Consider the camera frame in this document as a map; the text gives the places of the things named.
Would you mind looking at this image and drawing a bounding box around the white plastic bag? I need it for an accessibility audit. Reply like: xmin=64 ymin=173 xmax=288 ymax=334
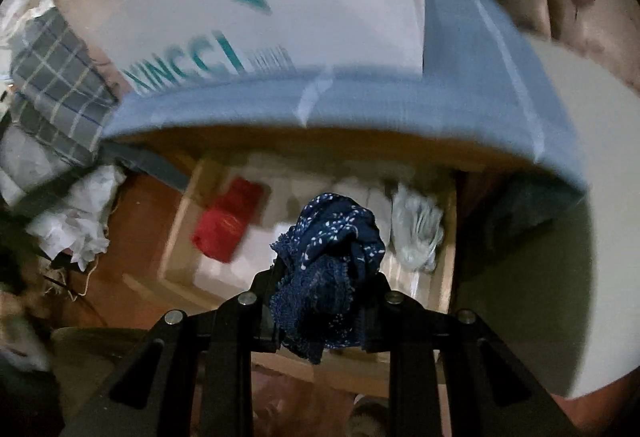
xmin=0 ymin=0 xmax=58 ymax=52

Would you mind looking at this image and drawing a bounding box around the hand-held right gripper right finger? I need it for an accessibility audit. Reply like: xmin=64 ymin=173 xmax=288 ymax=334
xmin=357 ymin=272 xmax=583 ymax=437

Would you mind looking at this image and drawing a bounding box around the wooden drawer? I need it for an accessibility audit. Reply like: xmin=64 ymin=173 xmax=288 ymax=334
xmin=122 ymin=154 xmax=458 ymax=398

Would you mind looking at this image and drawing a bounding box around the grey plaid cloth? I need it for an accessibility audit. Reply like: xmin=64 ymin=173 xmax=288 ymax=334
xmin=10 ymin=9 xmax=118 ymax=168

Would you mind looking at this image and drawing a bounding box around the pale cloth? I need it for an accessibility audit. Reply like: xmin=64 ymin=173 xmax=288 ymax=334
xmin=391 ymin=184 xmax=446 ymax=273

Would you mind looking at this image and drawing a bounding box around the white crumpled fabric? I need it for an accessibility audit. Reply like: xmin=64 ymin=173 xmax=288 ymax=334
xmin=22 ymin=164 xmax=126 ymax=270

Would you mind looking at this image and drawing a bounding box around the dark teal cloth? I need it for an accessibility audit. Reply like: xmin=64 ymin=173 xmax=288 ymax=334
xmin=100 ymin=142 xmax=193 ymax=190

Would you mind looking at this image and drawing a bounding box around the navy blue lace underwear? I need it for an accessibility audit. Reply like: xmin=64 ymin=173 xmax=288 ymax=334
xmin=270 ymin=193 xmax=387 ymax=364

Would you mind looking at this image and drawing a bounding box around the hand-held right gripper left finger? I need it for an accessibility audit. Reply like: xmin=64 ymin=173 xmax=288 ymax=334
xmin=62 ymin=264 xmax=286 ymax=437

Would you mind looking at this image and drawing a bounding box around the red folded cloth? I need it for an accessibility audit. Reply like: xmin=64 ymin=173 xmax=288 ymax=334
xmin=192 ymin=178 xmax=266 ymax=264

